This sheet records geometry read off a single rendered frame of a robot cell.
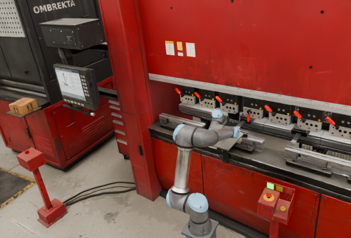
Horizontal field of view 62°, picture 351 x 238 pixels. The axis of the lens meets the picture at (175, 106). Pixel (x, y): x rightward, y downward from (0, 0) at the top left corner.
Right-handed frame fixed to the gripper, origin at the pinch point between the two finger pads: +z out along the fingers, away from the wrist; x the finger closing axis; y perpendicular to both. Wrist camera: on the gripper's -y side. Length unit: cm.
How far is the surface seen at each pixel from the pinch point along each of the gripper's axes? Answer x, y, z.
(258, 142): -22.6, 0.0, 6.0
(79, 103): 117, -24, -56
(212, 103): 17.1, 16.4, -15.6
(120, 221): 96, -108, 40
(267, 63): -28, 41, -44
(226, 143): -4.2, -11.5, -8.9
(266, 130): -18.5, 17.3, 24.7
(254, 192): -25, -35, 29
